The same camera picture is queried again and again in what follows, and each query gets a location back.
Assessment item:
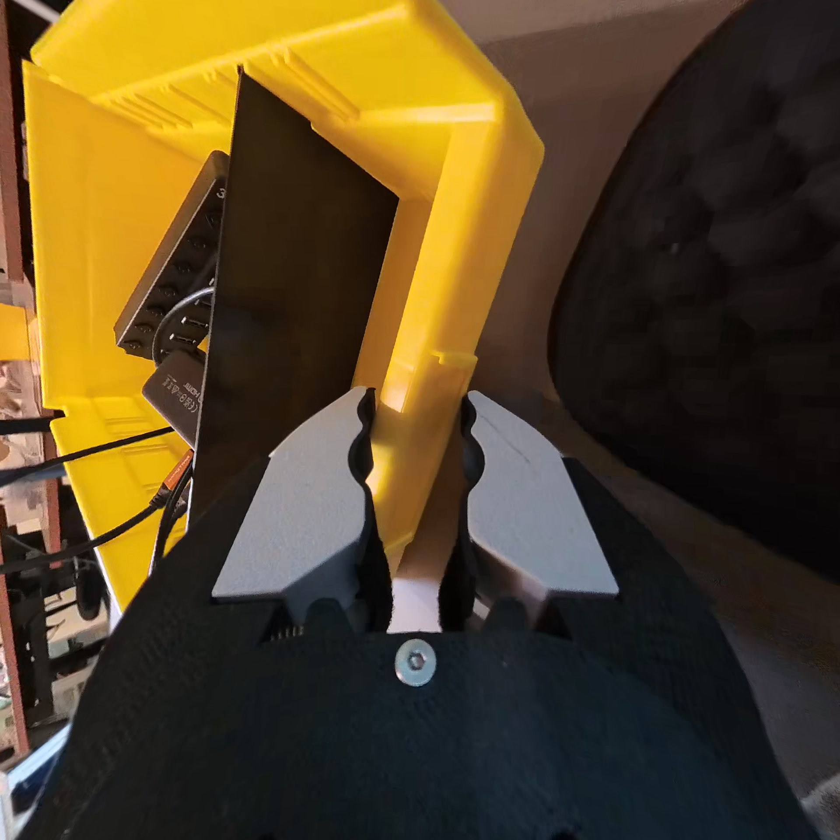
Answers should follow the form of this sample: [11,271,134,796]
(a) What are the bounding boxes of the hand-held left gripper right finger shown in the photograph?
[459,390,621,601]

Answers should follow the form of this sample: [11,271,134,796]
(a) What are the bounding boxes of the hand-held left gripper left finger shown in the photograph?
[211,386,385,605]

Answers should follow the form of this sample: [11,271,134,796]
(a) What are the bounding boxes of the black cable orange plugs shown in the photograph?
[0,448,196,575]

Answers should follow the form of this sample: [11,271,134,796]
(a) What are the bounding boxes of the grey usb hub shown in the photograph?
[141,350,211,446]

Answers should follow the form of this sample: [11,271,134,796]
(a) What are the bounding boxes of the black multi-port usb hub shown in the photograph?
[113,150,232,361]

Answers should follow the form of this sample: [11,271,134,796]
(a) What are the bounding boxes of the yellow plastic bin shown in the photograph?
[21,0,546,614]

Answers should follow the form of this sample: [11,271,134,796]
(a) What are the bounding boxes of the black divider panel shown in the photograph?
[187,64,401,534]

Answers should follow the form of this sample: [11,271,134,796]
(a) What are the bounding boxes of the black quilted pad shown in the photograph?
[548,0,840,581]

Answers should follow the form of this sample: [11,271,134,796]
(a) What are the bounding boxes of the thin black cable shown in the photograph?
[0,427,177,488]

